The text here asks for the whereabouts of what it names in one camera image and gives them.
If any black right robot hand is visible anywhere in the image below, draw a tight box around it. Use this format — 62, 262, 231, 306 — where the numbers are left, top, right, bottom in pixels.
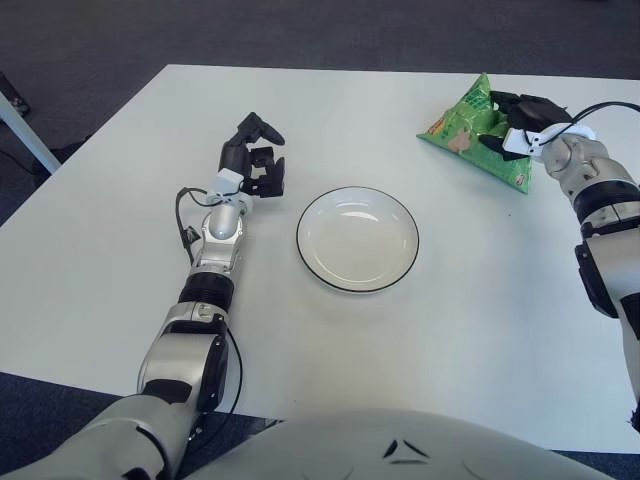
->
480, 89, 574, 162

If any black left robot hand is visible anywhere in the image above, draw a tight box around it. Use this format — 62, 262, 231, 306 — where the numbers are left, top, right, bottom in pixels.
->
218, 111, 287, 199

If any green snack chip bag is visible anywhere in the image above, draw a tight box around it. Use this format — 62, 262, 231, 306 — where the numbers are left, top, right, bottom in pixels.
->
416, 72, 532, 194

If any white plate with black rim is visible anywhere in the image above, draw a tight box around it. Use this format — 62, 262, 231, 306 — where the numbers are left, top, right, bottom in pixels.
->
295, 186, 420, 296

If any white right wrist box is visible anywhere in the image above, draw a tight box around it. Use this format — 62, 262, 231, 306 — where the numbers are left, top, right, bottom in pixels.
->
502, 127, 539, 156

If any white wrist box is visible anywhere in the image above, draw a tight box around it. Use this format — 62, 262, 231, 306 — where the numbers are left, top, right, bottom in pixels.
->
502, 127, 539, 156
213, 168, 244, 197

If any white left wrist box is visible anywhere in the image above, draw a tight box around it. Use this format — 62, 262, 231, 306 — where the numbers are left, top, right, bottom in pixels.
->
213, 168, 244, 197

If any white table leg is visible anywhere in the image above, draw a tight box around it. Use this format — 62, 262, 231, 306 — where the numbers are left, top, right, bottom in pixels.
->
0, 92, 62, 175

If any black object on floor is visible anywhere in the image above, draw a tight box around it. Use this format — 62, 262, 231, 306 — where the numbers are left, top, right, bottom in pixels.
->
0, 72, 31, 114

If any grey robot torso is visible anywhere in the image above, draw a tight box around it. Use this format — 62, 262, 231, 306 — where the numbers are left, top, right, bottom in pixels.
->
184, 407, 621, 480

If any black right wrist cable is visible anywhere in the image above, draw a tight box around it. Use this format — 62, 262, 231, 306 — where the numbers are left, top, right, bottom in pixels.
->
554, 101, 640, 139

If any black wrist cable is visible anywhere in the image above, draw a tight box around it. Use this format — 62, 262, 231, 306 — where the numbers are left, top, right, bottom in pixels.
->
554, 101, 640, 139
174, 187, 216, 266

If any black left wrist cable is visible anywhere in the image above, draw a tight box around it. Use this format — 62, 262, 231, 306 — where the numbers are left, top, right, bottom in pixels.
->
174, 187, 216, 266

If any thin black elbow cable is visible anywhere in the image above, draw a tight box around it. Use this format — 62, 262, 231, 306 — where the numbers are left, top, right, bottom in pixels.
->
189, 324, 246, 446

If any black floor cable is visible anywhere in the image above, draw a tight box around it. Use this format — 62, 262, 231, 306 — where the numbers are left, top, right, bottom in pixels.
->
0, 147, 41, 174

